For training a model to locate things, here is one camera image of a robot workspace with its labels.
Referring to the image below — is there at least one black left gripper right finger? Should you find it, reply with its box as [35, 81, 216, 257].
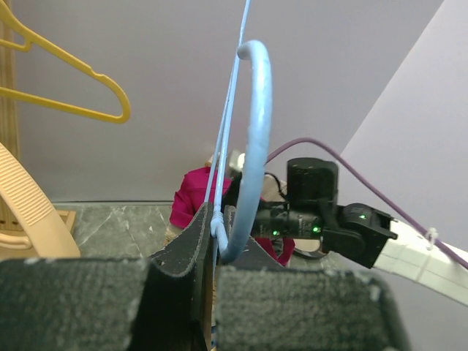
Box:
[215, 205, 412, 351]

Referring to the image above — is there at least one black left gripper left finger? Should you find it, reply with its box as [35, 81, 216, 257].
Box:
[1, 203, 213, 350]

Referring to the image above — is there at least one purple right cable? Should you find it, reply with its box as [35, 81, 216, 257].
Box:
[265, 137, 468, 270]

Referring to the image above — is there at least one wooden clothes rack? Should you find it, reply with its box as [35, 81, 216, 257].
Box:
[0, 0, 78, 238]

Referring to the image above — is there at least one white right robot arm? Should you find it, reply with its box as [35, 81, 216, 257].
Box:
[252, 157, 467, 305]

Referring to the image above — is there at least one striped rim dark plate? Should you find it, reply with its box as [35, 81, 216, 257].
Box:
[293, 241, 328, 260]

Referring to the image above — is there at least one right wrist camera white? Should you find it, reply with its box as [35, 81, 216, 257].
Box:
[226, 150, 245, 178]

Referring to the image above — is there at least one magenta pleated skirt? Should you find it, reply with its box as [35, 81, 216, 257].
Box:
[169, 167, 295, 266]

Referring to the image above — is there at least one cream wooden hanger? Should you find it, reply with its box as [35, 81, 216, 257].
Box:
[1, 146, 80, 259]

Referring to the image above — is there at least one blue wire hanger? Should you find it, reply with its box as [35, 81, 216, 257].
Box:
[204, 1, 273, 268]

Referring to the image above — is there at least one yellow plastic hanger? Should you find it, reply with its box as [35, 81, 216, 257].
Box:
[0, 0, 132, 124]

